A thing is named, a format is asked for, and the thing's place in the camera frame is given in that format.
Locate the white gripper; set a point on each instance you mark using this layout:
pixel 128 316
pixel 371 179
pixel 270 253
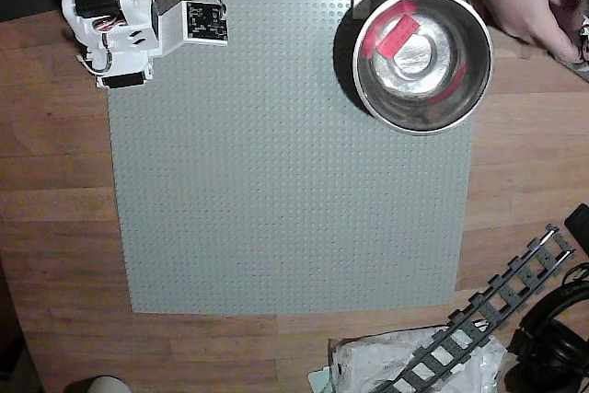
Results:
pixel 121 80

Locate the red lego block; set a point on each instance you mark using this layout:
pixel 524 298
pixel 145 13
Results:
pixel 398 36

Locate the large grey lego baseplate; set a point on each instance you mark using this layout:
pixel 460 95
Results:
pixel 276 181

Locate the grey lego train track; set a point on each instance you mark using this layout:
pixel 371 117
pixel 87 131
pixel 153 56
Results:
pixel 506 294

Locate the steel bowl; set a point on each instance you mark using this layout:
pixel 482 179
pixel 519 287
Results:
pixel 437 103

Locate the white cylinder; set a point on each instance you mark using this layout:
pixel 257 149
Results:
pixel 97 385

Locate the pale green paper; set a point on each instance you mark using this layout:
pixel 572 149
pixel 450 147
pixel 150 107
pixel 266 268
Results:
pixel 319 381

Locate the clear plastic bag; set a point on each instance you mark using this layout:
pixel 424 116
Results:
pixel 368 361

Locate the black oblong object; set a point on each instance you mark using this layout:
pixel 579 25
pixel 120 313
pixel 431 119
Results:
pixel 579 225

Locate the black headphones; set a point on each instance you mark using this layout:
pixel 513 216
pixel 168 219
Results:
pixel 552 347

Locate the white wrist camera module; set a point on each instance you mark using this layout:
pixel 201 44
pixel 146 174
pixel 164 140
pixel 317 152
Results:
pixel 204 22

